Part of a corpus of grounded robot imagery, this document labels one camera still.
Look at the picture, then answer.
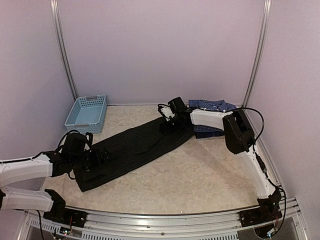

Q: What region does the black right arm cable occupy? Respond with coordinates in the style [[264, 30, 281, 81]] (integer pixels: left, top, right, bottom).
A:
[[187, 106, 287, 236]]

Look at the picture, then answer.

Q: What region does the right aluminium corner post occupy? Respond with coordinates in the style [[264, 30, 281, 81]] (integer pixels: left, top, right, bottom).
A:
[[241, 0, 272, 107]]

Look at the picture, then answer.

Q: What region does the left aluminium corner post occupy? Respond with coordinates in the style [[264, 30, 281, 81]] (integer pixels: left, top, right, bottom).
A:
[[49, 0, 79, 101]]

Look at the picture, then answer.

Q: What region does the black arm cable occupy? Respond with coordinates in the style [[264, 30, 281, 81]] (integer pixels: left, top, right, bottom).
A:
[[187, 106, 287, 236], [0, 129, 91, 181]]

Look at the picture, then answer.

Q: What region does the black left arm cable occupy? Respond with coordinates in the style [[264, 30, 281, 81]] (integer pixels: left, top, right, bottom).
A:
[[0, 129, 91, 181]]

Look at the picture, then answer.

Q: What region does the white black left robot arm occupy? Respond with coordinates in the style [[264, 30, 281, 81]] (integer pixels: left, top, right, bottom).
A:
[[0, 130, 111, 223]]

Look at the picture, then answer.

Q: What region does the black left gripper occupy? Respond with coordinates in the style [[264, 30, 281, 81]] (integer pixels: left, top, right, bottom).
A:
[[70, 146, 112, 170]]

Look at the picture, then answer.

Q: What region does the aluminium front rail frame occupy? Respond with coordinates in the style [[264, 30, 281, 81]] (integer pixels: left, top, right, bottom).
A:
[[16, 198, 310, 240]]

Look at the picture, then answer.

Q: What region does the blue checked shirt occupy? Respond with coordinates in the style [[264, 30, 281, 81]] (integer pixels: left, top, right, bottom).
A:
[[188, 99, 237, 132]]

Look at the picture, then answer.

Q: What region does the light blue plastic basket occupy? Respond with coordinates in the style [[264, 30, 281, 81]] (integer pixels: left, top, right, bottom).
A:
[[64, 94, 107, 134]]

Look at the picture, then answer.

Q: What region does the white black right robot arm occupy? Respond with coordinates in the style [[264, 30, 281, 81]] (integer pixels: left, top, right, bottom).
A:
[[157, 97, 286, 223]]

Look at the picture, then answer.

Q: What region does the aluminium corner post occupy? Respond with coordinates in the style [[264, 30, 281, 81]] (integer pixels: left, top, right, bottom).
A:
[[49, 0, 79, 101], [241, 0, 272, 107]]

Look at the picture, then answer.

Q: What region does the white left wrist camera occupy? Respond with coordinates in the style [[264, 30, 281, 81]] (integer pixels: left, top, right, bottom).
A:
[[85, 132, 93, 149]]

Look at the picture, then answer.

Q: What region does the black pinstriped long sleeve shirt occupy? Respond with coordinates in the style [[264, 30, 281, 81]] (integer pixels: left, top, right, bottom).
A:
[[73, 117, 194, 192]]

